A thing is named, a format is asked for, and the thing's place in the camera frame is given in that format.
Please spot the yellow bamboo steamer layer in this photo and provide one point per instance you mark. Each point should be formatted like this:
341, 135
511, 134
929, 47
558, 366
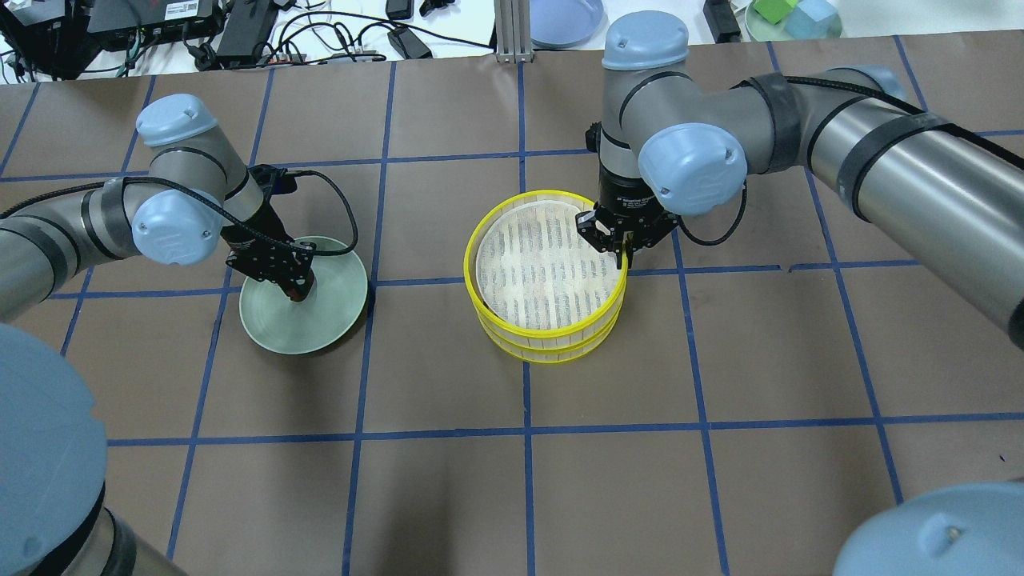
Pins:
526, 262
550, 347

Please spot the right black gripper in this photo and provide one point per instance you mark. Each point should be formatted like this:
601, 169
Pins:
632, 196

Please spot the black power adapter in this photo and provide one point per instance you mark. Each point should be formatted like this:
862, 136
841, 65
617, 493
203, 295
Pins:
248, 26

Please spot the blue cube block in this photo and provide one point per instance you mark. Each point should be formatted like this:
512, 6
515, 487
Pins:
812, 20

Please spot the aluminium frame post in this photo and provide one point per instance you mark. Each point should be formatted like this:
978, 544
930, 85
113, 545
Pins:
513, 37

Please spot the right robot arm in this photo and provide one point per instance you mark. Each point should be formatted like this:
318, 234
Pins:
668, 151

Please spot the green plate with blocks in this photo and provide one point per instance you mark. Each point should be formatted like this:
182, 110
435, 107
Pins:
762, 31

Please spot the green cube block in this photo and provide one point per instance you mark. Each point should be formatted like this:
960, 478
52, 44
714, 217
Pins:
774, 11

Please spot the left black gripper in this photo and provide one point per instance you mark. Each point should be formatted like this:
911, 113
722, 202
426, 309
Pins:
250, 233

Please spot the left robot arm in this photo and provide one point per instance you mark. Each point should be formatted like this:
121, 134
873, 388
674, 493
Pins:
197, 193

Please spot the light green plate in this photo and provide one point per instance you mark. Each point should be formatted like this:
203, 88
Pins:
274, 322

